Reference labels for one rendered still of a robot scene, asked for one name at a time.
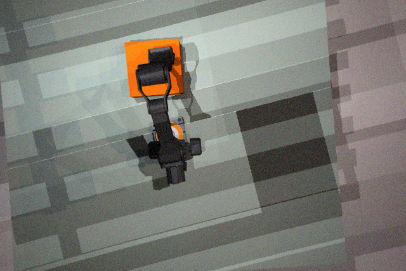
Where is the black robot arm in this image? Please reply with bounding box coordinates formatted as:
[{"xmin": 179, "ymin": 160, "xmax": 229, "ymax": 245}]
[{"xmin": 136, "ymin": 46, "xmax": 187, "ymax": 184}]

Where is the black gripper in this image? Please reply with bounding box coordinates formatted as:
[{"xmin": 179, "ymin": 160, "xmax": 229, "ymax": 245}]
[{"xmin": 148, "ymin": 138, "xmax": 202, "ymax": 159}]

